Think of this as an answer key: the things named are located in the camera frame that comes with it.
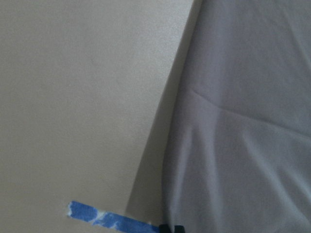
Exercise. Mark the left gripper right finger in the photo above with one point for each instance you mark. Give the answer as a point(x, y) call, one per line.
point(179, 229)

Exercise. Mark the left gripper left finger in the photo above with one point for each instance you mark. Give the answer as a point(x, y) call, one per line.
point(164, 228)

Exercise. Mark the brown t-shirt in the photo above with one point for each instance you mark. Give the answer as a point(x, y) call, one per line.
point(238, 158)

